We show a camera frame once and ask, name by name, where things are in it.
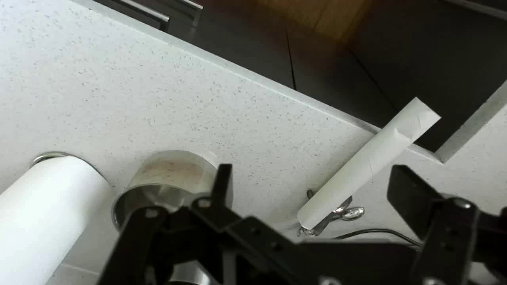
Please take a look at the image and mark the black appliance power cable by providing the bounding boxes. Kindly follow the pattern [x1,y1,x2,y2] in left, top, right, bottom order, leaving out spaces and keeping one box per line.
[331,227,424,251]

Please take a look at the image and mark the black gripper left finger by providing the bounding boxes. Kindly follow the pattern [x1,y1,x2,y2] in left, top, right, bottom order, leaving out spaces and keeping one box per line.
[96,163,297,285]

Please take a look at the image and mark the dark drawer cabinet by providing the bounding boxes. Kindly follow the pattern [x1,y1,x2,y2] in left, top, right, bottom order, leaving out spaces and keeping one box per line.
[93,0,507,156]

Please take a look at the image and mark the white rolled paper tube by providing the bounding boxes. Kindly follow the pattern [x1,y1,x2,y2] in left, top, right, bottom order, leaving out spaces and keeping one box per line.
[296,95,442,232]

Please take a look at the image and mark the small steel pot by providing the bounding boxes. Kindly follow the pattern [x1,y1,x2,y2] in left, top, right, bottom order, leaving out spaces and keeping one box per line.
[110,149,220,285]

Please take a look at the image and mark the silver metal tongs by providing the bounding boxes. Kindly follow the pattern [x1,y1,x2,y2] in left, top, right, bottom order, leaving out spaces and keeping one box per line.
[297,189,367,239]

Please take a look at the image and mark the white paper towel roll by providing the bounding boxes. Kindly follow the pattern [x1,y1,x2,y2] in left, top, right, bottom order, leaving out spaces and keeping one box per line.
[0,154,114,285]

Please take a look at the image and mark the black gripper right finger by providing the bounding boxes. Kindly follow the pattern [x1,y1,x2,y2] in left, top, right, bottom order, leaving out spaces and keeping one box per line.
[386,163,507,285]

